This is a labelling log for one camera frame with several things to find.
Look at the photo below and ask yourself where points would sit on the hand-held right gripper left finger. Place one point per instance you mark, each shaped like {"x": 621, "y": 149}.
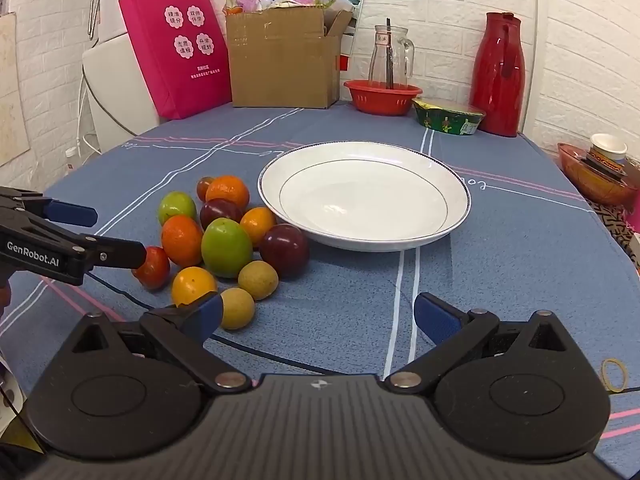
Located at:
{"x": 205, "y": 317}

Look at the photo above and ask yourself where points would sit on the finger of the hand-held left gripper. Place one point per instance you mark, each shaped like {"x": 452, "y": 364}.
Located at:
{"x": 125, "y": 255}
{"x": 75, "y": 214}

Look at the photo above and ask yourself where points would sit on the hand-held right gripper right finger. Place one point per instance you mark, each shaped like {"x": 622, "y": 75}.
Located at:
{"x": 435, "y": 317}

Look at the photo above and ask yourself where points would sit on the tan longan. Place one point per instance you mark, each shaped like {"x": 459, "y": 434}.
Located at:
{"x": 237, "y": 308}
{"x": 258, "y": 280}

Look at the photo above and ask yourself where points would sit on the yellow orange citrus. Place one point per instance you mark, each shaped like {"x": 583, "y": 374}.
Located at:
{"x": 192, "y": 285}

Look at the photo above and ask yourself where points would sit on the deep orange mandarin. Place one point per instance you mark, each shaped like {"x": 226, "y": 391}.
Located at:
{"x": 182, "y": 240}

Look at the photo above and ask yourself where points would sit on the small green jujube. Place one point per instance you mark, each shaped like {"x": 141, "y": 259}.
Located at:
{"x": 177, "y": 207}

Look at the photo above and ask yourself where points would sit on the large green jujube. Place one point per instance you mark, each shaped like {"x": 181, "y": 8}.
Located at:
{"x": 226, "y": 247}

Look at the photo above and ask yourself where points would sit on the small dark red tomato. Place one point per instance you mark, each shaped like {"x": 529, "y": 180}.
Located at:
{"x": 204, "y": 188}

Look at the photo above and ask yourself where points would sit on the dark purple plum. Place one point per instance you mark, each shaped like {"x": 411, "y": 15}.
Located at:
{"x": 284, "y": 250}
{"x": 220, "y": 212}

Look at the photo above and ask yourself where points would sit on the small oval orange kumquat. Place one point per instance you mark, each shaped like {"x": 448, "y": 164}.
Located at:
{"x": 257, "y": 224}

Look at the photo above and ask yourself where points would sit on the white plate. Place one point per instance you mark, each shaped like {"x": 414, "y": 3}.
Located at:
{"x": 365, "y": 195}

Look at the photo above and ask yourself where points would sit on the person's left hand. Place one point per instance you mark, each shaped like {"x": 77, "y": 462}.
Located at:
{"x": 3, "y": 300}

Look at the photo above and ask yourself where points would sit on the blue striped tablecloth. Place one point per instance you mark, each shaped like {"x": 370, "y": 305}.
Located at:
{"x": 500, "y": 260}

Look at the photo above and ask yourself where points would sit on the white appliance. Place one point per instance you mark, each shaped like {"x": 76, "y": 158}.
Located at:
{"x": 115, "y": 100}

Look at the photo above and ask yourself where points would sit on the yellow rubber band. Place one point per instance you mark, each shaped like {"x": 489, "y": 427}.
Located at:
{"x": 602, "y": 371}

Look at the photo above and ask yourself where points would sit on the pink tote bag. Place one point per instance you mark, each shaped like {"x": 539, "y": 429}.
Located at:
{"x": 175, "y": 60}

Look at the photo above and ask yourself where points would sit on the green printed bowl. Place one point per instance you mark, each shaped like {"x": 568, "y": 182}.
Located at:
{"x": 445, "y": 122}

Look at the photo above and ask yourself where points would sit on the black patterned cloth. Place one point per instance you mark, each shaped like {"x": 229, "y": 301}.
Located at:
{"x": 617, "y": 230}

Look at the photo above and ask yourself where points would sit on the orange glass bowl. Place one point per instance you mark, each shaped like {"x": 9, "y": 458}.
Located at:
{"x": 585, "y": 180}

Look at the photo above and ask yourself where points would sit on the red plastic basket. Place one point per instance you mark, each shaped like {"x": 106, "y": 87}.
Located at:
{"x": 380, "y": 100}

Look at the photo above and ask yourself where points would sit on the patterned packet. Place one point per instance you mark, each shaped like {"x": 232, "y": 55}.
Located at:
{"x": 605, "y": 165}

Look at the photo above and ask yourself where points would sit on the red thermos jug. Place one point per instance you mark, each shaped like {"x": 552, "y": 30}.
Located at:
{"x": 495, "y": 85}

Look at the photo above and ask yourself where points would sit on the white paper cup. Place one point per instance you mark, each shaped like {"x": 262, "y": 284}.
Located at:
{"x": 607, "y": 145}

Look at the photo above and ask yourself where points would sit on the cardboard box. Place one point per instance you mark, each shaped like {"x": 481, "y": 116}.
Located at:
{"x": 275, "y": 60}

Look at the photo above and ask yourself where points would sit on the glass pitcher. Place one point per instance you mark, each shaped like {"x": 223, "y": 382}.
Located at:
{"x": 402, "y": 60}

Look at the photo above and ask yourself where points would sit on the metal utensil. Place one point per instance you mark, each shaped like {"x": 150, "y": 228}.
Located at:
{"x": 389, "y": 60}

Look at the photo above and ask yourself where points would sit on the beige wall board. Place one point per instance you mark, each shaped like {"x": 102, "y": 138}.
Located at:
{"x": 12, "y": 100}

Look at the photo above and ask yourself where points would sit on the white wall water purifier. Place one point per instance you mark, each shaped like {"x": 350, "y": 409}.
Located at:
{"x": 107, "y": 10}

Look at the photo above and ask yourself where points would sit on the white wall conduit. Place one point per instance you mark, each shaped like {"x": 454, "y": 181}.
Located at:
{"x": 538, "y": 35}

